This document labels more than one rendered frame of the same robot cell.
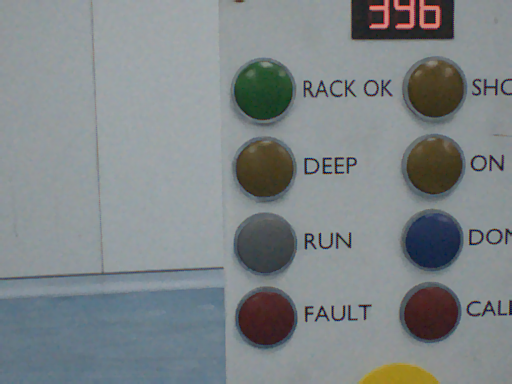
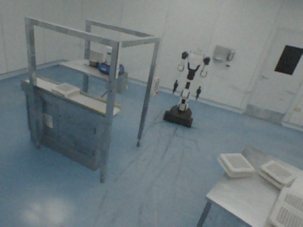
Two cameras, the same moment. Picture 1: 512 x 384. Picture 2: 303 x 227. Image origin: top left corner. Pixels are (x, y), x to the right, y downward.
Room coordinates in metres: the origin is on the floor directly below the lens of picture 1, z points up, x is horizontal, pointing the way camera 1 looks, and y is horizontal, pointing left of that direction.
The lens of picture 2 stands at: (-0.75, 2.66, 2.04)
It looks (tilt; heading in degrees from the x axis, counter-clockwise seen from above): 27 degrees down; 292
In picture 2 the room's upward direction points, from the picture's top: 12 degrees clockwise
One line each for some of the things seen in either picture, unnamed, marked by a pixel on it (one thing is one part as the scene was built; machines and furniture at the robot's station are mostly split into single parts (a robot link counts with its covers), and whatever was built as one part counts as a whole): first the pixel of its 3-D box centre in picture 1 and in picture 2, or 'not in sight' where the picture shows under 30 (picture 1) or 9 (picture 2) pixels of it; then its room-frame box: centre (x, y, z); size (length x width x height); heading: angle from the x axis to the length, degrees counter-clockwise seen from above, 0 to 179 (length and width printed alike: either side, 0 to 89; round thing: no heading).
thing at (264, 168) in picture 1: (264, 168); not in sight; (0.36, 0.00, 1.07); 0.03 x 0.01 x 0.03; 93
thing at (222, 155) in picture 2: not in sight; (236, 162); (-0.91, 0.79, 0.91); 0.25 x 0.24 x 0.02; 41
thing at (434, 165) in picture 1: (434, 165); not in sight; (0.36, -0.08, 1.07); 0.03 x 0.01 x 0.03; 93
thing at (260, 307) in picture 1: (266, 318); not in sight; (0.36, 0.00, 1.00); 0.03 x 0.01 x 0.03; 93
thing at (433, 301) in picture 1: (431, 313); not in sight; (0.36, -0.08, 1.00); 0.03 x 0.01 x 0.03; 93
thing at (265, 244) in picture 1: (265, 245); not in sight; (0.36, 0.00, 1.03); 0.03 x 0.01 x 0.03; 93
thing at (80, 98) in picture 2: not in sight; (67, 96); (1.13, 0.82, 0.87); 1.35 x 0.25 x 0.05; 3
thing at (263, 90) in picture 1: (263, 90); not in sight; (0.36, 0.00, 1.11); 0.03 x 0.01 x 0.03; 93
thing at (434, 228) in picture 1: (433, 240); not in sight; (0.36, -0.08, 1.03); 0.03 x 0.01 x 0.03; 93
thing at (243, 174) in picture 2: not in sight; (235, 166); (-0.91, 0.79, 0.87); 0.24 x 0.24 x 0.02; 41
